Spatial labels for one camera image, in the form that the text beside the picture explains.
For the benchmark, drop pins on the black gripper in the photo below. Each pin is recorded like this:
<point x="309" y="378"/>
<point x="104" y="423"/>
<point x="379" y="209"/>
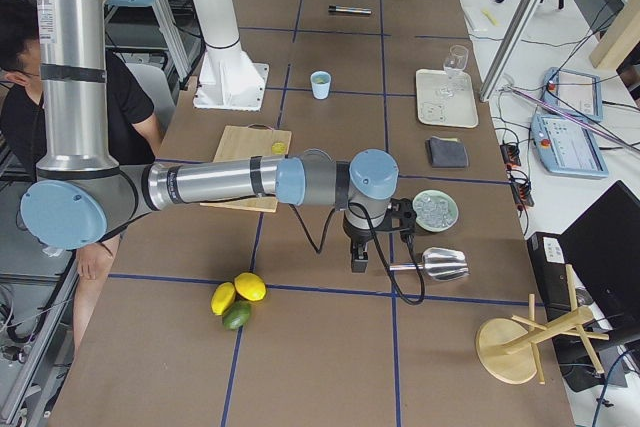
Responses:
<point x="358" y="237"/>

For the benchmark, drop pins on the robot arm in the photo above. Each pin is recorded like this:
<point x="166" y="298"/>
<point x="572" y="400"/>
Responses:
<point x="71" y="214"/>

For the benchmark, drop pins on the yellow lemon at edge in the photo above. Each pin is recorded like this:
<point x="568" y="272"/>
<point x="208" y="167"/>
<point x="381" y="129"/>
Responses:
<point x="222" y="298"/>

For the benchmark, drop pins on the light blue cup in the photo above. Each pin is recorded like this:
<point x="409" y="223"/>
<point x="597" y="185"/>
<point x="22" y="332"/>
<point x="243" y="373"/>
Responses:
<point x="320" y="91"/>

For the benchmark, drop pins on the metal ice scoop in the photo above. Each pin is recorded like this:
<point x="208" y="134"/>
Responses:
<point x="440" y="264"/>

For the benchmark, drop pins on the green bowl of ice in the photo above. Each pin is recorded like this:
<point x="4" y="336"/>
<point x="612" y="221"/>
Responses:
<point x="435" y="210"/>

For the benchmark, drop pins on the grey folded cloth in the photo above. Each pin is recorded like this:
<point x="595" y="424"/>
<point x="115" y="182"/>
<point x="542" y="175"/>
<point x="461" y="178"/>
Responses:
<point x="446" y="153"/>

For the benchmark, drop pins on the green lime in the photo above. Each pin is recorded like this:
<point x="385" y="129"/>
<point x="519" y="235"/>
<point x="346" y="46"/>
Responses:
<point x="237" y="315"/>

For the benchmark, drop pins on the wooden cutting board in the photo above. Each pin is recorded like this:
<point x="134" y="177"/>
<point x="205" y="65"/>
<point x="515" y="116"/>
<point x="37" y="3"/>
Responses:
<point x="238" y="143"/>

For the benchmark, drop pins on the wooden stand with base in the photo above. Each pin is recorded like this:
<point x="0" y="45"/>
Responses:
<point x="508" y="347"/>

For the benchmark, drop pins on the cream bear tray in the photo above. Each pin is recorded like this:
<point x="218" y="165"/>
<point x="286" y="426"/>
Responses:
<point x="439" y="103"/>

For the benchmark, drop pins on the black computer tower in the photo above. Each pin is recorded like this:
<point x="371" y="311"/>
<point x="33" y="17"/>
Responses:
<point x="549" y="267"/>

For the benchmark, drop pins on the clear glass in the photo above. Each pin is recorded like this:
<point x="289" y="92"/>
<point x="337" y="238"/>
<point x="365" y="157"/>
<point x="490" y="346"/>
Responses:
<point x="454" y="63"/>

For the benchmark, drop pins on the blue teach pendant near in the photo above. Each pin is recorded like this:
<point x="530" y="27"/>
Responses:
<point x="567" y="149"/>

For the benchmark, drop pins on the blue teach pendant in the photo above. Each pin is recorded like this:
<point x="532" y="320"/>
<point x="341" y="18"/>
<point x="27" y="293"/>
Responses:
<point x="567" y="149"/>
<point x="575" y="93"/>

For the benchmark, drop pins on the black computer monitor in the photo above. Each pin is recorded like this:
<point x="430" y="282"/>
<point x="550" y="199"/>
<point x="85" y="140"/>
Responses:
<point x="602" y="245"/>

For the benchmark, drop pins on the blue teach pendant far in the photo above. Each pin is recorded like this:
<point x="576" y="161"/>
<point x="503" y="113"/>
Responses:
<point x="575" y="93"/>

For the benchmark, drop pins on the seated person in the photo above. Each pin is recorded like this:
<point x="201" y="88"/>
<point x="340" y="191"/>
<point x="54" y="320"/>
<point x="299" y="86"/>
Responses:
<point x="74" y="110"/>

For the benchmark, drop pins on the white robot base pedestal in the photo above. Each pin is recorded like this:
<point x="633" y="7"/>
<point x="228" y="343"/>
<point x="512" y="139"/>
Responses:
<point x="228" y="78"/>

